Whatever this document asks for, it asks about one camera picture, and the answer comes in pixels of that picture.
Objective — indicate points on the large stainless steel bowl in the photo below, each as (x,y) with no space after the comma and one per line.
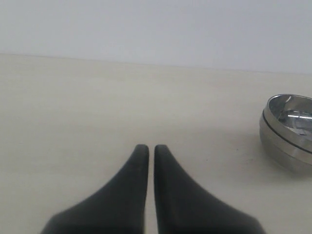
(284,153)

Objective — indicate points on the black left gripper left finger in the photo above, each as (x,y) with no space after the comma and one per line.
(116,208)

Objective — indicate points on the small ribbed steel bowl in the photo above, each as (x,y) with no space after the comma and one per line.
(290,117)

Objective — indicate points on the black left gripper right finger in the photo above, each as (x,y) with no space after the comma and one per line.
(184,207)

